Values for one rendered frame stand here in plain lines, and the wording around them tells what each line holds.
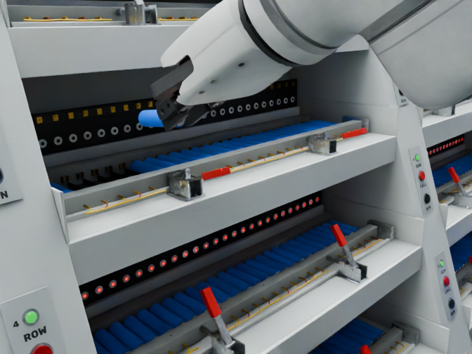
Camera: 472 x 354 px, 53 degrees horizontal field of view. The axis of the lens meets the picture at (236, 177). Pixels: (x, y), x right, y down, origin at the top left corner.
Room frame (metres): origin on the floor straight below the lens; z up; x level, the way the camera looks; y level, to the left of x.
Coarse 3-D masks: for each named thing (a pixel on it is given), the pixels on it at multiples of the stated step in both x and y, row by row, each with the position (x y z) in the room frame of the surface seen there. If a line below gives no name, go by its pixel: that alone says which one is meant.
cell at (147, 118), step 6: (144, 114) 0.52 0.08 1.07; (150, 114) 0.51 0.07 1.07; (156, 114) 0.50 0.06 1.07; (138, 120) 0.53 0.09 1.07; (144, 120) 0.52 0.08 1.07; (150, 120) 0.51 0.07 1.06; (156, 120) 0.50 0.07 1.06; (150, 126) 0.53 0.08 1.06; (156, 126) 0.52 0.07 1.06; (162, 126) 0.51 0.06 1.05; (180, 126) 0.49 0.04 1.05
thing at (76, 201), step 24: (264, 144) 0.70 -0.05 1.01; (288, 144) 0.72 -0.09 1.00; (168, 168) 0.59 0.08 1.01; (192, 168) 0.60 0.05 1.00; (216, 168) 0.62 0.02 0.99; (240, 168) 0.63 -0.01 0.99; (72, 192) 0.50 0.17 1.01; (96, 192) 0.51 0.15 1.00; (120, 192) 0.53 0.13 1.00; (144, 192) 0.55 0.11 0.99
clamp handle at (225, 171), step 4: (224, 168) 0.50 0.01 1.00; (228, 168) 0.50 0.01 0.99; (184, 172) 0.55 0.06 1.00; (188, 172) 0.55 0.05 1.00; (208, 172) 0.51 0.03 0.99; (212, 172) 0.50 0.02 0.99; (216, 172) 0.50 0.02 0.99; (220, 172) 0.49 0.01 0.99; (224, 172) 0.49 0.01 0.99; (228, 172) 0.50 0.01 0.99; (184, 176) 0.55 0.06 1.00; (188, 176) 0.55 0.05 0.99; (200, 176) 0.52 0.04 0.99; (204, 176) 0.52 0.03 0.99; (208, 176) 0.51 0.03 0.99; (212, 176) 0.51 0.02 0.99; (216, 176) 0.50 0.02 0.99; (188, 180) 0.54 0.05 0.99; (192, 180) 0.53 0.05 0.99; (196, 180) 0.53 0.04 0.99; (204, 180) 0.52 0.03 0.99
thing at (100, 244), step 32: (192, 128) 0.76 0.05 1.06; (224, 128) 0.81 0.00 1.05; (384, 128) 0.84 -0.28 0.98; (64, 160) 0.62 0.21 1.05; (288, 160) 0.70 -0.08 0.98; (320, 160) 0.69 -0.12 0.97; (352, 160) 0.75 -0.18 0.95; (384, 160) 0.82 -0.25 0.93; (224, 192) 0.56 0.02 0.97; (256, 192) 0.60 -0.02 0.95; (288, 192) 0.65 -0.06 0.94; (64, 224) 0.43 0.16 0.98; (96, 224) 0.48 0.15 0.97; (128, 224) 0.48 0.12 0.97; (160, 224) 0.50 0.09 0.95; (192, 224) 0.54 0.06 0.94; (224, 224) 0.57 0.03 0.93; (96, 256) 0.46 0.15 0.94; (128, 256) 0.48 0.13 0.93
